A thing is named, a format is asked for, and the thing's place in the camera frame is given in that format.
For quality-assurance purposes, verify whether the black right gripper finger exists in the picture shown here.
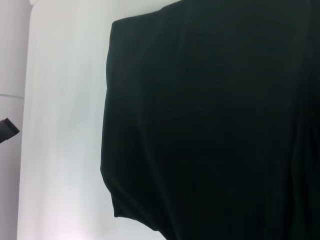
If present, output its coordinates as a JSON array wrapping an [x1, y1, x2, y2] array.
[[0, 117, 21, 144]]

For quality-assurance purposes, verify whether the black shirt with FREE print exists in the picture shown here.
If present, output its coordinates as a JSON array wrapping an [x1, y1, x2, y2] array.
[[99, 0, 320, 240]]

